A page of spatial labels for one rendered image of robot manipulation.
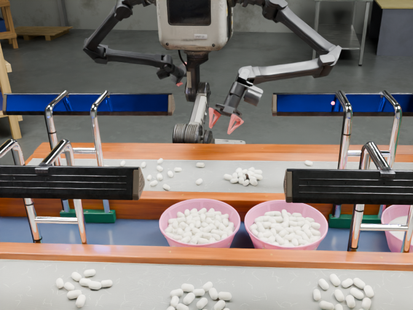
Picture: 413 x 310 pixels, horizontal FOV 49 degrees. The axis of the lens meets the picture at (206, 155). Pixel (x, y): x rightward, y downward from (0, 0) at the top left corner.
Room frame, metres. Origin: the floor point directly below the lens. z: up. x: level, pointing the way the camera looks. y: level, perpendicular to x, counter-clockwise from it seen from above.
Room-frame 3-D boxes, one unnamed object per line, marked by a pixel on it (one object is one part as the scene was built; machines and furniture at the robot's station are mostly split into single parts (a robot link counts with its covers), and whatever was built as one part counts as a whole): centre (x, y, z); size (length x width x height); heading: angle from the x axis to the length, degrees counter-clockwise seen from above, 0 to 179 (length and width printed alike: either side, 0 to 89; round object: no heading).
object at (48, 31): (8.49, 3.08, 0.05); 1.15 x 0.79 x 0.10; 77
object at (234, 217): (1.23, 0.03, 0.72); 0.27 x 0.27 x 0.10
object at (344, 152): (1.38, -0.53, 0.90); 0.20 x 0.19 x 0.45; 85
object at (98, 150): (1.47, 0.43, 0.90); 0.20 x 0.19 x 0.45; 85
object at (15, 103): (1.55, 0.42, 1.08); 0.62 x 0.08 x 0.07; 85
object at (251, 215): (1.21, -0.25, 0.72); 0.27 x 0.27 x 0.10
